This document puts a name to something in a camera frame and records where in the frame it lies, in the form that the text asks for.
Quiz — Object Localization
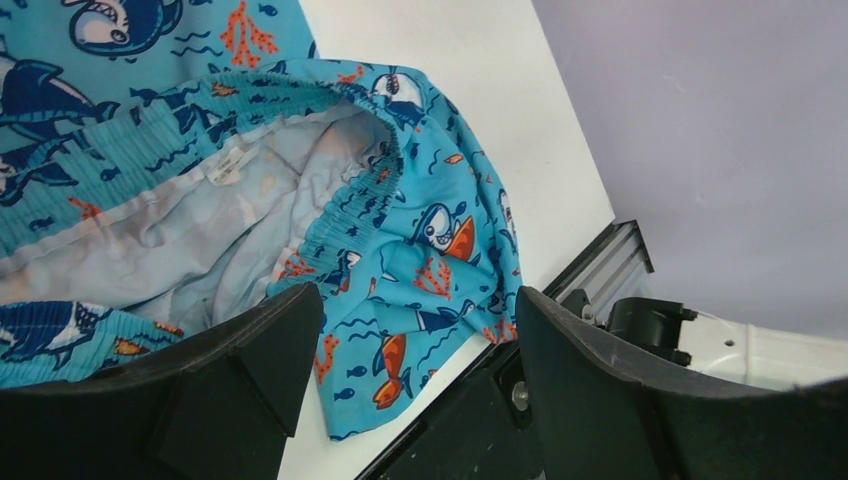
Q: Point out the teal shark print shorts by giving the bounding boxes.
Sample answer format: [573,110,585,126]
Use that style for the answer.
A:
[1,1,521,441]

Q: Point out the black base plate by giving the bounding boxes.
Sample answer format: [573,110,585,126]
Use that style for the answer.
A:
[359,220,653,479]

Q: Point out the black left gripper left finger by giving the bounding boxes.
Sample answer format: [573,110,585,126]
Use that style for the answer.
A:
[1,283,323,479]

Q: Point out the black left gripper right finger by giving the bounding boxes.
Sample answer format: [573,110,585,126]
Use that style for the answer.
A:
[516,287,847,479]

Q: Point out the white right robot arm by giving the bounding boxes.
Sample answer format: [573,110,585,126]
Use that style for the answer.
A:
[558,289,847,390]

